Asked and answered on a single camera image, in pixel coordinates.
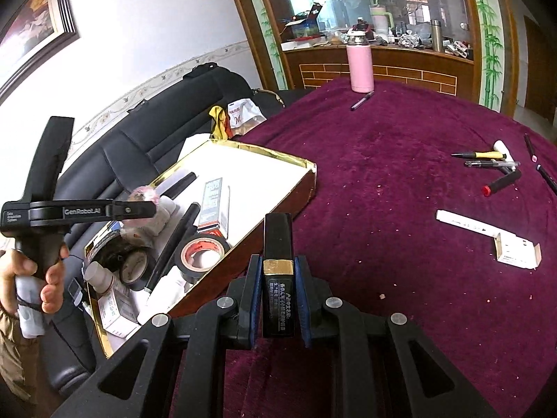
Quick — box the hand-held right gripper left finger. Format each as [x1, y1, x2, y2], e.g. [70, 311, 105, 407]
[51, 255, 264, 418]

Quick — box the dark ballpoint pen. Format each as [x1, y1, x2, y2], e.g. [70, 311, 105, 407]
[351, 91, 376, 111]

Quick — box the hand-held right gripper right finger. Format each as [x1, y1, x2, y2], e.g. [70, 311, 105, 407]
[293, 255, 501, 418]

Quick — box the small white cup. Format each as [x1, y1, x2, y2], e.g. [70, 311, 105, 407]
[159, 198, 183, 229]

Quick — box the yellow cloth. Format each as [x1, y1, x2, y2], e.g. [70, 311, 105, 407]
[208, 105, 231, 141]

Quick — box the small white open carton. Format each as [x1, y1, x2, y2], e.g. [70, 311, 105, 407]
[495, 232, 542, 269]

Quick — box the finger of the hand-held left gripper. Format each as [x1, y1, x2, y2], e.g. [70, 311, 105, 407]
[112, 199, 158, 220]

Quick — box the wooden cabinet with glass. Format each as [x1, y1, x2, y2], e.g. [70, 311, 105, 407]
[222, 0, 520, 109]

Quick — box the pink thermos bottle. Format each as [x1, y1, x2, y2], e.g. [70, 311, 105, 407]
[346, 27, 375, 93]

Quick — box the black and yellow pen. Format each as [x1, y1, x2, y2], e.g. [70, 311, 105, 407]
[451, 150, 508, 160]

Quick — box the long black pencil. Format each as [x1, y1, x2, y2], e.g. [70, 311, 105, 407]
[536, 163, 557, 194]

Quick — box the red-brown box with white inside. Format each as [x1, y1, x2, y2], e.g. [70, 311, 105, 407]
[83, 137, 317, 360]

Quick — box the black marker with red cap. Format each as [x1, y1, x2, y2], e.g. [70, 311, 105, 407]
[481, 169, 523, 198]

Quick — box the wooden door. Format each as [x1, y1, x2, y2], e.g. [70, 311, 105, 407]
[522, 15, 557, 123]

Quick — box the white spray bottle black nozzle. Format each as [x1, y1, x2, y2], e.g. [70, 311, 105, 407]
[146, 265, 194, 314]

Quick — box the short black pencil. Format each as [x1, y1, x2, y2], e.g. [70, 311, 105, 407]
[523, 133, 538, 165]

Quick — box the clear barrel pen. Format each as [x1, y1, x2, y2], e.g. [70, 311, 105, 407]
[465, 160, 520, 170]

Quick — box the black leather sofa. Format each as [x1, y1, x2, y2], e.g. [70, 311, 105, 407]
[44, 63, 283, 397]

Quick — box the black box with gold band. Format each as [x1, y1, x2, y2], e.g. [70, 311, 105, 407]
[262, 212, 296, 339]

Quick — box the person's left hand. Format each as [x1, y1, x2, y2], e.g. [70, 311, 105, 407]
[0, 244, 70, 314]

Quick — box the framed wall picture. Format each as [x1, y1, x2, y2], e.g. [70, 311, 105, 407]
[0, 0, 83, 101]

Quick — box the small glass tank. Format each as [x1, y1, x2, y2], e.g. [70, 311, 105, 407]
[281, 2, 327, 42]

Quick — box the pink white fluffy ball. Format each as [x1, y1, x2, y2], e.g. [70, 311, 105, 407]
[124, 186, 164, 229]

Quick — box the red and white carton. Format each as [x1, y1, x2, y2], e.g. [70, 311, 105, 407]
[197, 177, 230, 233]

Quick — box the white medicine box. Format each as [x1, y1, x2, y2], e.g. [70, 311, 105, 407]
[96, 289, 142, 338]

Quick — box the black tape roll red core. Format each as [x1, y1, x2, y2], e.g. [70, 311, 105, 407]
[175, 233, 231, 286]

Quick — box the white bottle with red label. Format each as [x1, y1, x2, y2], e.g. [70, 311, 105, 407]
[84, 262, 131, 299]

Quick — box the white tumbler with straw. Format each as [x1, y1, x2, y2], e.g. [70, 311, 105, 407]
[370, 0, 394, 31]

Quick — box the white printed bag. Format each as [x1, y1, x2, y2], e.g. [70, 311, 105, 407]
[226, 97, 267, 138]

